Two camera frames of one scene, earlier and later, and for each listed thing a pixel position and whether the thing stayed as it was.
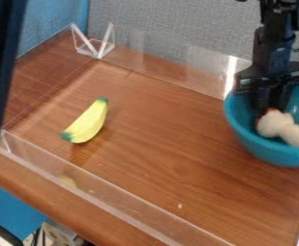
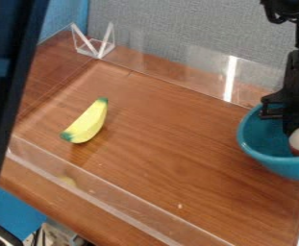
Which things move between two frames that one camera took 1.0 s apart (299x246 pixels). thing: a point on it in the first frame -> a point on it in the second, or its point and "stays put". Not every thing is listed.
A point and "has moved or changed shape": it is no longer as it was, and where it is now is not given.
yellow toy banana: (89, 123) stays put
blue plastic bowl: (242, 119) has moved or changed shape
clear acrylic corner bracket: (94, 47) stays put
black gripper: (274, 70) -> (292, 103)
